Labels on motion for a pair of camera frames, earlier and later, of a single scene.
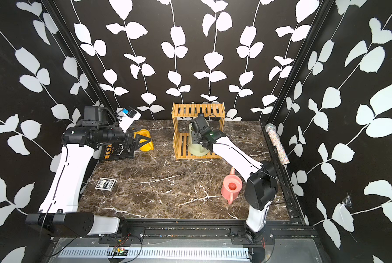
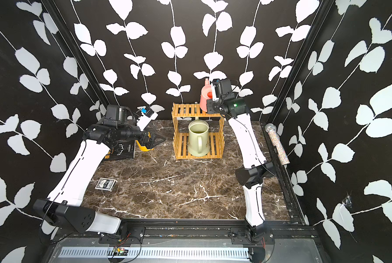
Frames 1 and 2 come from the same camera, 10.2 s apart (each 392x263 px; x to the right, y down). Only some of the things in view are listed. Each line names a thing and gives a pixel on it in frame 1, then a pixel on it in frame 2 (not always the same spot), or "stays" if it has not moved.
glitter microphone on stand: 281,152 stays
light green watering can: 196,149 stays
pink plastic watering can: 231,186 to 206,94
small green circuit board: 120,251 stays
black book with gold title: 111,151 stays
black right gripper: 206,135 to 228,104
